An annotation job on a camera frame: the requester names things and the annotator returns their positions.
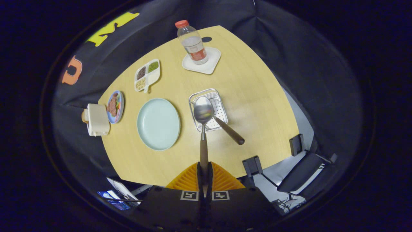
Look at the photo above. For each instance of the white paper board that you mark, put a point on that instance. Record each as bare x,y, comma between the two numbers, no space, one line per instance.
122,190

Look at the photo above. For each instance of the dark round table grommet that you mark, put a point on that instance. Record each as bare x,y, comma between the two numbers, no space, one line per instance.
206,39

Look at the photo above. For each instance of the white square coaster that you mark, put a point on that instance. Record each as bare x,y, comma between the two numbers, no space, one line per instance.
210,64

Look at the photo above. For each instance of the black office chair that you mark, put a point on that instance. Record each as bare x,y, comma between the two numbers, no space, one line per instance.
302,174

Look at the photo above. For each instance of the clear bottle with red cap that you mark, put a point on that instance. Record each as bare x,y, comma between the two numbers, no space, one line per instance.
193,45

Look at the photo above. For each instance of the pale green plate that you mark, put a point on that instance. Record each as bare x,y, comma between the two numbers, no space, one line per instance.
158,124

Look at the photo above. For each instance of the brown bread slice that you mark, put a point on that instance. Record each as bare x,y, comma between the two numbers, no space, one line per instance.
85,116

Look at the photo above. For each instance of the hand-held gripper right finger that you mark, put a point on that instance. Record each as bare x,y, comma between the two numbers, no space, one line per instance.
210,180

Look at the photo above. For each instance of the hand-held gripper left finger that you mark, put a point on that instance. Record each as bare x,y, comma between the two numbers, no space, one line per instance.
199,180

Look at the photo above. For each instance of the cream white toaster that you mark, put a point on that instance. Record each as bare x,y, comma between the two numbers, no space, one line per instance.
98,120

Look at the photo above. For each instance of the white divided tray with beans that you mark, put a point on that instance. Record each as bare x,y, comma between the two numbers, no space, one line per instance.
154,75

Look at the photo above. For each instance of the device with blue screen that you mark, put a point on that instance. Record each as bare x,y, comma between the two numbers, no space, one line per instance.
111,197

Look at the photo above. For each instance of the blue plate with food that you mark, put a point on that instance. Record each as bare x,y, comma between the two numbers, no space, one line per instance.
113,107

